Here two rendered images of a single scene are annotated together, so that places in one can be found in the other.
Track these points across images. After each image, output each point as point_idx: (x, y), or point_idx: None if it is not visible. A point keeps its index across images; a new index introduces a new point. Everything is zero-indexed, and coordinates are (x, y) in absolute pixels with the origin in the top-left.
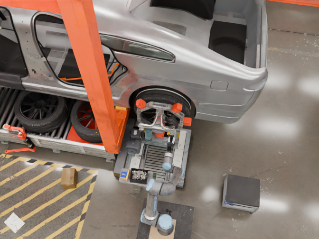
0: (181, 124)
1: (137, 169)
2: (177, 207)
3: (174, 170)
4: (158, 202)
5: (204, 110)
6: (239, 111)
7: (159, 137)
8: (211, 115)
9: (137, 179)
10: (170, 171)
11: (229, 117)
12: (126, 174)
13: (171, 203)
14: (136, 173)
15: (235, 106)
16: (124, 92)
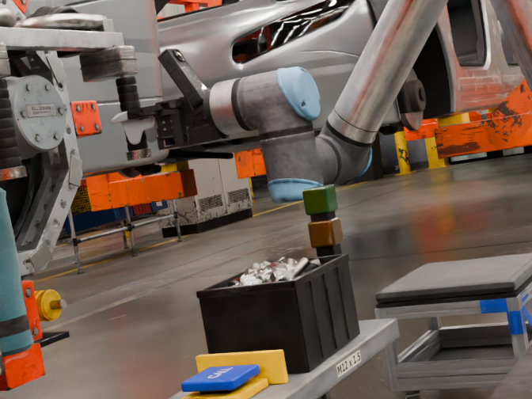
0: (70, 133)
1: (226, 279)
2: None
3: (325, 135)
4: (501, 398)
5: (70, 74)
6: (153, 43)
7: (28, 367)
8: (103, 112)
9: (320, 266)
10: (326, 150)
11: (150, 96)
12: None
13: (516, 371)
14: (263, 271)
15: (136, 5)
16: None
